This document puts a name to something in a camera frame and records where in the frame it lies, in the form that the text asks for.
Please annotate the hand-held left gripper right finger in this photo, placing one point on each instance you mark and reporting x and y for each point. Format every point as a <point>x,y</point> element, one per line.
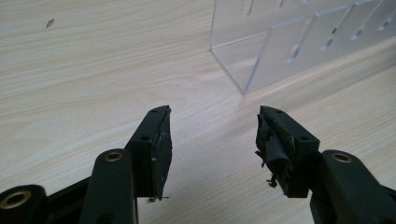
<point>299,155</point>

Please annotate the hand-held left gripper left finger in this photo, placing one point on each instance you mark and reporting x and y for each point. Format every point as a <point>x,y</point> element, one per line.
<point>149,155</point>

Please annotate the clear acrylic rack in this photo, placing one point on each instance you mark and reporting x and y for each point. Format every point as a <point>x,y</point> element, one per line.
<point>299,40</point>

